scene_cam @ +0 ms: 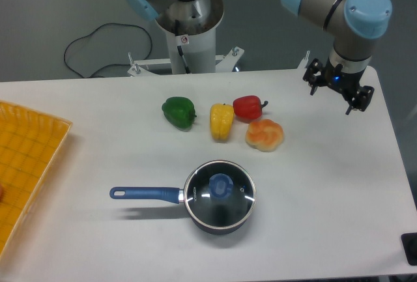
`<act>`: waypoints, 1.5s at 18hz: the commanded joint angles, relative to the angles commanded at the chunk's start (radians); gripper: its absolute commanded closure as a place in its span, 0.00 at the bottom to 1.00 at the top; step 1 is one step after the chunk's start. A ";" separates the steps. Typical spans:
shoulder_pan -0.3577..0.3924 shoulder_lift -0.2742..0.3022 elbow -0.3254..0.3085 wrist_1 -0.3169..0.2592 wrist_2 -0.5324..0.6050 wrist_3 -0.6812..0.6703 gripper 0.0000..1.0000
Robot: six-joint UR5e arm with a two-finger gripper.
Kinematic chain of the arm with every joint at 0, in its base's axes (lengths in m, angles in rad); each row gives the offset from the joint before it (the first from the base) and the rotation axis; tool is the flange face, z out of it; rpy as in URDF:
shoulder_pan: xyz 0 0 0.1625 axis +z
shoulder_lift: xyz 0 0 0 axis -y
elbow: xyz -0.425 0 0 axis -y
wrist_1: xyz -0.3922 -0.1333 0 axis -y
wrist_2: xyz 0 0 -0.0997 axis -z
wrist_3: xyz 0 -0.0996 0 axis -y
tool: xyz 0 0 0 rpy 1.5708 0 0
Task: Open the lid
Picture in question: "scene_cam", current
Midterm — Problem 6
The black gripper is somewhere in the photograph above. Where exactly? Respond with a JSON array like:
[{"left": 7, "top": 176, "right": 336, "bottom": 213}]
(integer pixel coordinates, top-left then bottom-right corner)
[{"left": 302, "top": 58, "right": 374, "bottom": 115}]

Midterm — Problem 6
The glass lid with blue knob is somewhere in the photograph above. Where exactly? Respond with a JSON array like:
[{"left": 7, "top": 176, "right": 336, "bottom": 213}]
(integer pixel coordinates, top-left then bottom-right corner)
[{"left": 183, "top": 160, "right": 256, "bottom": 234}]

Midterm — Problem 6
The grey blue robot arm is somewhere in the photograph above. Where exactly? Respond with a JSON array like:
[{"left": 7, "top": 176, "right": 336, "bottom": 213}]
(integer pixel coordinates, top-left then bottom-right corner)
[{"left": 126, "top": 0, "right": 392, "bottom": 111}]

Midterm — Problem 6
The orange twisted bread roll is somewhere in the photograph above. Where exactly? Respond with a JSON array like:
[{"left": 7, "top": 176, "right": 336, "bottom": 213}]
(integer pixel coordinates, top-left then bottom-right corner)
[{"left": 245, "top": 119, "right": 284, "bottom": 152}]

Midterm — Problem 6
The red bell pepper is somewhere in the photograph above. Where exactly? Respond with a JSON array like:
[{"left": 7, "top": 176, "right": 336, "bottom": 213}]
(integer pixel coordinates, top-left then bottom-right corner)
[{"left": 233, "top": 95, "right": 268, "bottom": 121}]

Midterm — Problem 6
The yellow bell pepper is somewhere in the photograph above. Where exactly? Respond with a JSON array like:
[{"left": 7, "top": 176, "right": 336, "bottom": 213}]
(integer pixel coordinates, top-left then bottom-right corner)
[{"left": 210, "top": 103, "right": 235, "bottom": 141}]

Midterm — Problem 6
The green bell pepper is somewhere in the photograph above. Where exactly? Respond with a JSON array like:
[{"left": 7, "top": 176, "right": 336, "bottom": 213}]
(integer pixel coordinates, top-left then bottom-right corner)
[{"left": 162, "top": 96, "right": 196, "bottom": 130}]

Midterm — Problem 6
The black device at table corner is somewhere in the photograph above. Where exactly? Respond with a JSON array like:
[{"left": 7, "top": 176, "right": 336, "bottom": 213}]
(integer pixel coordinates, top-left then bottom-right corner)
[{"left": 401, "top": 233, "right": 417, "bottom": 266}]

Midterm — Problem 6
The yellow woven basket tray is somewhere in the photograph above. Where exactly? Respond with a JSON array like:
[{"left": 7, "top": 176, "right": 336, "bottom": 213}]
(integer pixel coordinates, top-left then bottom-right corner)
[{"left": 1, "top": 100, "right": 72, "bottom": 255}]

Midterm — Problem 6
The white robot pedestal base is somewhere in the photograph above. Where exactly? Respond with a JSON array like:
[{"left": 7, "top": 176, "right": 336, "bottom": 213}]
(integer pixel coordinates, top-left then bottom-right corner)
[{"left": 128, "top": 0, "right": 244, "bottom": 76}]

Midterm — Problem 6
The blue handled saucepan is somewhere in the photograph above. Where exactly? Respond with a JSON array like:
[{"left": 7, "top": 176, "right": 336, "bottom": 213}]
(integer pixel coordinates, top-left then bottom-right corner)
[{"left": 109, "top": 160, "right": 257, "bottom": 236}]

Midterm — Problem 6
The black cable on floor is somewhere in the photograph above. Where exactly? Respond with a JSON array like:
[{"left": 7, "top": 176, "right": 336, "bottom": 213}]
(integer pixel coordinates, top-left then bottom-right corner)
[{"left": 63, "top": 23, "right": 153, "bottom": 79}]

